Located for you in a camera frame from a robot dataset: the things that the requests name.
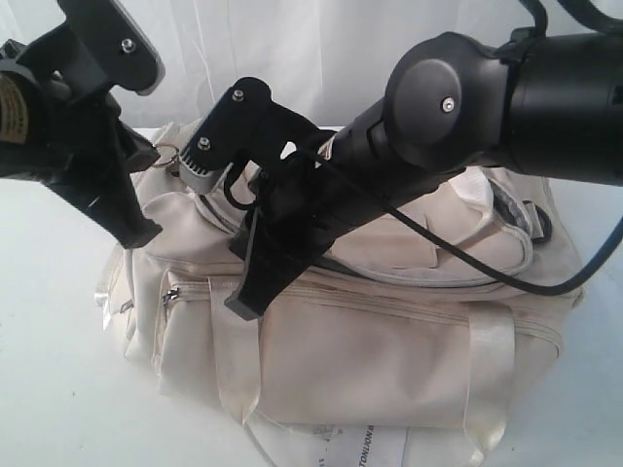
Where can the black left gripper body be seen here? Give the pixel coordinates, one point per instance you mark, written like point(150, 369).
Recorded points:
point(60, 124)

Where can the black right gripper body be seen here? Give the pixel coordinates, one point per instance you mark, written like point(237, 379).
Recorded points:
point(304, 203)

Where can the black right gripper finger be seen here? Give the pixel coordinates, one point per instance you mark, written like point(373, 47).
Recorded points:
point(269, 267)

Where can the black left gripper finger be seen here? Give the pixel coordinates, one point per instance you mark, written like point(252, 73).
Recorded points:
point(105, 192)

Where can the cream duffel bag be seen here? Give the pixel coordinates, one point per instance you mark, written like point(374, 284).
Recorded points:
point(419, 341)

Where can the bunch of colourful key tags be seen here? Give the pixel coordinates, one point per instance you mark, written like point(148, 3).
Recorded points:
point(168, 159)

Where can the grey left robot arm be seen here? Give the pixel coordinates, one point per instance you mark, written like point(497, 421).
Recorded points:
point(79, 150)

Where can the white backdrop curtain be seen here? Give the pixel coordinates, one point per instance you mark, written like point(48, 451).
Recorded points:
point(327, 60)

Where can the white paper product tag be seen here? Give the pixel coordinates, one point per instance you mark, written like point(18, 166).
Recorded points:
point(329, 445)

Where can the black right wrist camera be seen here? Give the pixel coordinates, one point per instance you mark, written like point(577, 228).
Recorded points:
point(245, 125)

